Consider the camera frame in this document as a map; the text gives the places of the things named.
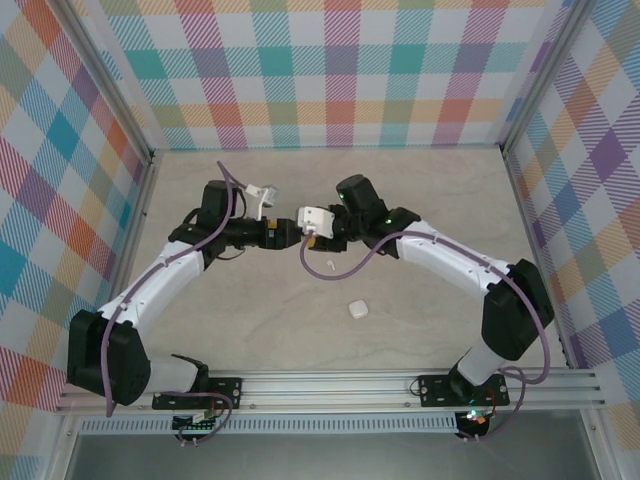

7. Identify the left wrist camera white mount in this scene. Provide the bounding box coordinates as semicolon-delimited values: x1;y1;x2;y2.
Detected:
244;183;279;221

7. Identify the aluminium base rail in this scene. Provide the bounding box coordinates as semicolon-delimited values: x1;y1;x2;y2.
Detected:
54;369;609;414

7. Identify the left control circuit board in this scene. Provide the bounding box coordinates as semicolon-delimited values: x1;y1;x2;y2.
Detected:
172;409;224;434

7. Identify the aluminium frame side rail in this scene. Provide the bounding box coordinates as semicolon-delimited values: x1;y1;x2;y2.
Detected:
107;149;162;321
499;143;571;371

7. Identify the aluminium frame post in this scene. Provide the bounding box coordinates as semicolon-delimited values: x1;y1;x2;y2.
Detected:
579;407;631;480
49;412;84;480
52;0;161;166
499;0;592;152

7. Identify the slotted grey cable duct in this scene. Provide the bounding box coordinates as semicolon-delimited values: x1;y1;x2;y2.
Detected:
79;417;459;435

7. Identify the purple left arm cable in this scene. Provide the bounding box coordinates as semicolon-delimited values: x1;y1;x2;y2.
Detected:
102;160;251;419

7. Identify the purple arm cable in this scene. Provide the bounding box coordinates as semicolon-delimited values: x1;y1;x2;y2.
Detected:
102;160;251;419
298;229;554;442

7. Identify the control circuit board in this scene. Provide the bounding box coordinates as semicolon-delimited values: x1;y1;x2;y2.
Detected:
172;409;224;434
457;408;490;427

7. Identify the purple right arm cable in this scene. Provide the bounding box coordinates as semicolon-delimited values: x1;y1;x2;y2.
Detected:
298;229;554;442

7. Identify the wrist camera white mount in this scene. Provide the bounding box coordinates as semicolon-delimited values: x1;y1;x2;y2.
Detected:
295;204;337;240
244;183;279;221

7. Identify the right control circuit board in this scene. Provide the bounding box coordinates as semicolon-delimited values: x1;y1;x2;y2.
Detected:
457;408;490;427

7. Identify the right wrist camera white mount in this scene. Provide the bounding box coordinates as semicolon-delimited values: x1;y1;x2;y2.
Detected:
295;204;337;240

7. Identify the grey metal shelf panel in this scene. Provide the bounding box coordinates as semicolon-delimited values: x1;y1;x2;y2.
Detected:
64;433;599;480

